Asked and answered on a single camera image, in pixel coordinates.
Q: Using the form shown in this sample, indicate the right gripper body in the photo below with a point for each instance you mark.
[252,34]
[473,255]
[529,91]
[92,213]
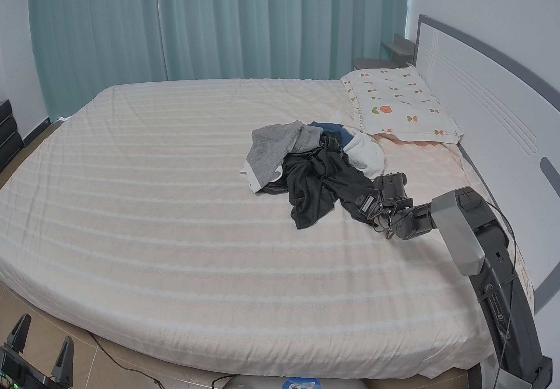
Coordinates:
[378,210]

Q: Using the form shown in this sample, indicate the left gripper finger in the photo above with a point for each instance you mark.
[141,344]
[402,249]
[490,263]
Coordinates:
[63,363]
[19,337]

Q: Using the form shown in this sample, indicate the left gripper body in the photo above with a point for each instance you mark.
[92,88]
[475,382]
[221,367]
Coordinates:
[26,372]

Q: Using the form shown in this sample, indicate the black T-shirt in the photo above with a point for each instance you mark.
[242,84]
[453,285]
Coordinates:
[315,186]

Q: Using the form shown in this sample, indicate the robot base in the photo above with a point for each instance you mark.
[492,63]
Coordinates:
[262,383]

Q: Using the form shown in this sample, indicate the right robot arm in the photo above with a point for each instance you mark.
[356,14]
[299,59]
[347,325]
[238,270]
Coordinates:
[459,225]

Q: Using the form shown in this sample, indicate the bed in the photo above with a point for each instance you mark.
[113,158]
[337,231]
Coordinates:
[153,203]

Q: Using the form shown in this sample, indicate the black garment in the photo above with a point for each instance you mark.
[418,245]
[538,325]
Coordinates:
[330,144]

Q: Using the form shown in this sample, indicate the dark blue garment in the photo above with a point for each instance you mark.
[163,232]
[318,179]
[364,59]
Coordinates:
[332,128]

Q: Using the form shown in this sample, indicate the white printed pillow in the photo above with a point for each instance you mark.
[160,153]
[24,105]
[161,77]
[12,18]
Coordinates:
[393,102]

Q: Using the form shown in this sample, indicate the grey bedside table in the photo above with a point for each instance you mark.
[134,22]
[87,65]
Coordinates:
[400,48]

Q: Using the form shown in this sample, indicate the black chest of drawers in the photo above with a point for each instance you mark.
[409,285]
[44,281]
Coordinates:
[8,137]

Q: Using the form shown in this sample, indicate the blue-green curtain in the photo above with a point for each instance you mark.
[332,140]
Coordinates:
[284,6]
[96,6]

